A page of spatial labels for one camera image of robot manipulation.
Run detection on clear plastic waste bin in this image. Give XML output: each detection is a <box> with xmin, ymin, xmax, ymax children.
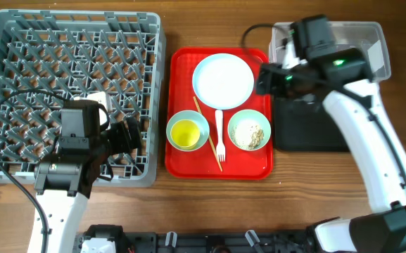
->
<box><xmin>268</xmin><ymin>21</ymin><xmax>391</xmax><ymax>82</ymax></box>

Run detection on yellow plastic cup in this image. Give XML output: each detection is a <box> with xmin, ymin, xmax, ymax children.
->
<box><xmin>170</xmin><ymin>119</ymin><xmax>201</xmax><ymax>150</ymax></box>

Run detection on white plastic fork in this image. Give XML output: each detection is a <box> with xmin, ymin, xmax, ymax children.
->
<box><xmin>215</xmin><ymin>110</ymin><xmax>226</xmax><ymax>162</ymax></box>

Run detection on light blue bowl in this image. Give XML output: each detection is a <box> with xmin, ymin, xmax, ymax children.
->
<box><xmin>166</xmin><ymin>110</ymin><xmax>210</xmax><ymax>152</ymax></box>

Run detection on black plastic tray bin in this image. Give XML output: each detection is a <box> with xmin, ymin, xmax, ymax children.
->
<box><xmin>273</xmin><ymin>94</ymin><xmax>349</xmax><ymax>152</ymax></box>

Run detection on rice and nut scraps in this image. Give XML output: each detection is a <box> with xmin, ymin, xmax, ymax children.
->
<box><xmin>231</xmin><ymin>121</ymin><xmax>264</xmax><ymax>150</ymax></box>

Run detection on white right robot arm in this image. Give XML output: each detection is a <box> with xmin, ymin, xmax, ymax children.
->
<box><xmin>256</xmin><ymin>15</ymin><xmax>406</xmax><ymax>252</ymax></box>

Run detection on red plastic tray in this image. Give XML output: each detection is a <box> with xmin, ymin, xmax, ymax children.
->
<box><xmin>165</xmin><ymin>47</ymin><xmax>274</xmax><ymax>180</ymax></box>

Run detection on light blue round plate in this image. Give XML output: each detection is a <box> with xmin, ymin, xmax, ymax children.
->
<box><xmin>191</xmin><ymin>53</ymin><xmax>255</xmax><ymax>110</ymax></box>

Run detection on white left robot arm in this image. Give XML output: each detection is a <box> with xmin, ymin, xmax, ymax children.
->
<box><xmin>28</xmin><ymin>100</ymin><xmax>141</xmax><ymax>252</ymax></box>

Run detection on mint green bowl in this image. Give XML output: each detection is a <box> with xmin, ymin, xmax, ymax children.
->
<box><xmin>228</xmin><ymin>109</ymin><xmax>272</xmax><ymax>151</ymax></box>

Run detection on wooden chopstick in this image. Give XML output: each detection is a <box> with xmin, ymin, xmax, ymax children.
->
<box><xmin>193</xmin><ymin>96</ymin><xmax>223</xmax><ymax>172</ymax></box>

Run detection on grey plastic dishwasher rack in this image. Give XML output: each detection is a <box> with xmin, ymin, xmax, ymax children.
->
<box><xmin>0</xmin><ymin>9</ymin><xmax>166</xmax><ymax>187</ymax></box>

